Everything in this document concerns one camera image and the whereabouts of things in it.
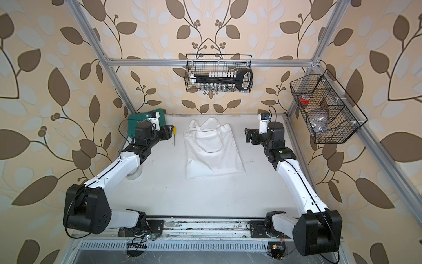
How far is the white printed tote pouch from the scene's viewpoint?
924mm

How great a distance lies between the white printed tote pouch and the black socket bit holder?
312 millimetres

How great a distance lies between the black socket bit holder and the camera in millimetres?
823
